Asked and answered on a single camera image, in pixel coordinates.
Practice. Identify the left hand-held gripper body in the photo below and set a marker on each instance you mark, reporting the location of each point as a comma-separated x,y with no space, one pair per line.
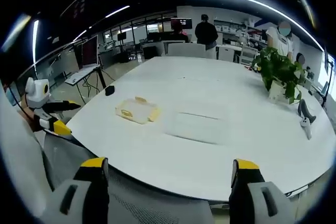
36,95

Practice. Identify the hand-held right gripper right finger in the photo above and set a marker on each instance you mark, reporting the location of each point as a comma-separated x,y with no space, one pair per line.
246,184

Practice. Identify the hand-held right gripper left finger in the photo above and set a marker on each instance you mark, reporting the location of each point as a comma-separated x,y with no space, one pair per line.
89,182

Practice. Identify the clear yellow lunch box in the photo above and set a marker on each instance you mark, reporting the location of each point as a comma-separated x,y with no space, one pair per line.
137,110

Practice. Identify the laptop stand table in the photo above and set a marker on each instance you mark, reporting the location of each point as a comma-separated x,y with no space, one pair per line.
81,75

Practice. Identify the person's white clothing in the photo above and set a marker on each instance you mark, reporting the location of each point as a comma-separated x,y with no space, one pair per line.
18,155

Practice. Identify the small black box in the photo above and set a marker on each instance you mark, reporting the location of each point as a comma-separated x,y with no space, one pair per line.
109,90

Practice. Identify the open laptop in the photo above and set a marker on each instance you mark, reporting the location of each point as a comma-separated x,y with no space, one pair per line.
88,53

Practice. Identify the grey mesh office chair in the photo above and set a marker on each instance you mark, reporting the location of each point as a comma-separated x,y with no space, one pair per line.
147,203

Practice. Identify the white handheld controller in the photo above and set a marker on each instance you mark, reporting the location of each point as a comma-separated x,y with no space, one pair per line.
306,127

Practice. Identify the grey handheld controller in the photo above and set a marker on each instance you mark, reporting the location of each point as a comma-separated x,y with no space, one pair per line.
304,110

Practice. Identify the green potted plant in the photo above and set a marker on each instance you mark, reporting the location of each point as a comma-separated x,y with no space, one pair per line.
278,72

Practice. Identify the black tripod stand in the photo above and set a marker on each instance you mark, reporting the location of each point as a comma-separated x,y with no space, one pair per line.
328,82

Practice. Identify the white chair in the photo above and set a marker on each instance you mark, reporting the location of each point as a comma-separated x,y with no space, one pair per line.
186,50

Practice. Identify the computer monitor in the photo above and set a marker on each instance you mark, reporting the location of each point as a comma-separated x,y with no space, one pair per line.
181,22

